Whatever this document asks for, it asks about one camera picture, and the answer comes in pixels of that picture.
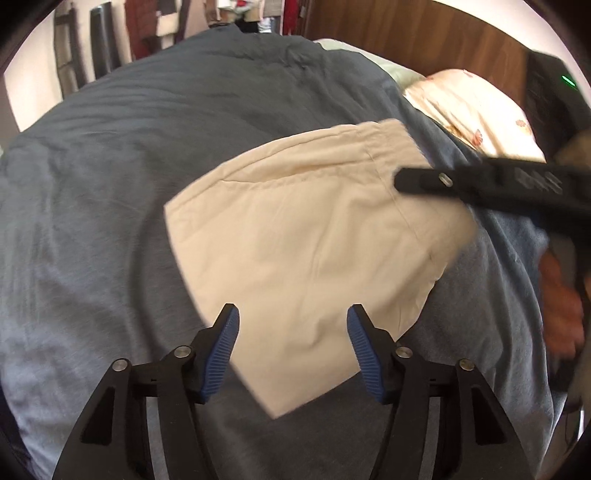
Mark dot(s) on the black ladder rack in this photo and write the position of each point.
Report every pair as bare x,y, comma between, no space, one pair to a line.
69,50

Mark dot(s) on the wooden headboard panel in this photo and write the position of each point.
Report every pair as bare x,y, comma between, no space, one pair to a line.
415,37

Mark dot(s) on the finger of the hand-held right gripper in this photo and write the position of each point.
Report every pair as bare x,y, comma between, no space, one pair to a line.
434,180

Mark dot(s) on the black tower fan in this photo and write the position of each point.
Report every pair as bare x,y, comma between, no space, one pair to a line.
105,41

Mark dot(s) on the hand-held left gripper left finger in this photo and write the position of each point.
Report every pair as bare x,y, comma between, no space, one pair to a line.
219,355

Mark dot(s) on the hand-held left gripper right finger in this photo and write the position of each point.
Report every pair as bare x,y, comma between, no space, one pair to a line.
364,350

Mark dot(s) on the cream floral pillow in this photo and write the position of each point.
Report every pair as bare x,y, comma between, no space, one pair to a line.
480,110

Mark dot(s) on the light green pillow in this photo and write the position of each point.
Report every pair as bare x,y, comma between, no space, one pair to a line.
369,57

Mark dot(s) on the row of hanging clothes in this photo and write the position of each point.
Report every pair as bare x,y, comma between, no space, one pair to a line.
157,23

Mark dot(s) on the person's right hand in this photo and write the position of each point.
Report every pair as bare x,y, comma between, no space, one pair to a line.
561,300

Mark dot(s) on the grey-blue duvet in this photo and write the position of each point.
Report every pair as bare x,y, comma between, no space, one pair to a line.
106,221

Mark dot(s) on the cream pants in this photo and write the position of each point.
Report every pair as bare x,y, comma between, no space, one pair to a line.
300,258

